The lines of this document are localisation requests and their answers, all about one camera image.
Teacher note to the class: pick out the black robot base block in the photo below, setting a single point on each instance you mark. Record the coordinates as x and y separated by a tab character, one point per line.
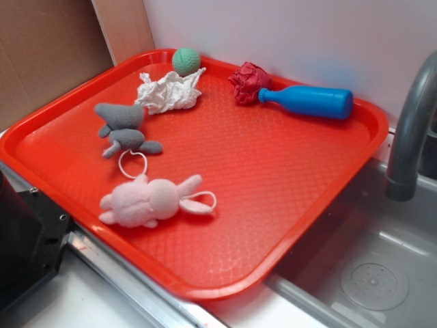
34	231

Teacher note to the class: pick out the crumpled white paper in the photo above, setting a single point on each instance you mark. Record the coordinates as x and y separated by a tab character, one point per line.
168	93

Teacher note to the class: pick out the crumpled red paper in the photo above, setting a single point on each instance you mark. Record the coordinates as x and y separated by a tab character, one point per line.
247	81

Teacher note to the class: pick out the red plastic tray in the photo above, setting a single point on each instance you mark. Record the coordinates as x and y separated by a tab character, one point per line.
273	173

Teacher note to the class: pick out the pink plush bunny toy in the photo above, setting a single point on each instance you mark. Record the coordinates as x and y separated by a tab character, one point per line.
144	202

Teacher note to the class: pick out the grey plush elephant toy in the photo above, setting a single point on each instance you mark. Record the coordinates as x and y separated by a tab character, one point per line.
122	129

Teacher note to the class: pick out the green rubber ball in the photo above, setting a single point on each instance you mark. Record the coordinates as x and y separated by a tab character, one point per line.
186	61

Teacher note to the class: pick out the blue plastic bottle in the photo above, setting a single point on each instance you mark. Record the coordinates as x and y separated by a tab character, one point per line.
314	101

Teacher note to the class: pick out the grey sink faucet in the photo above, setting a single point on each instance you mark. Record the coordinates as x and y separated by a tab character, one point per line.
413	152

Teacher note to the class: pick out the grey plastic sink basin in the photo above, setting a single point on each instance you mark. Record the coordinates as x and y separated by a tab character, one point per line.
367	261

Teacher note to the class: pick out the brown cardboard panel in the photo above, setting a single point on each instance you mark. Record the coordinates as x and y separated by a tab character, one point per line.
50	47

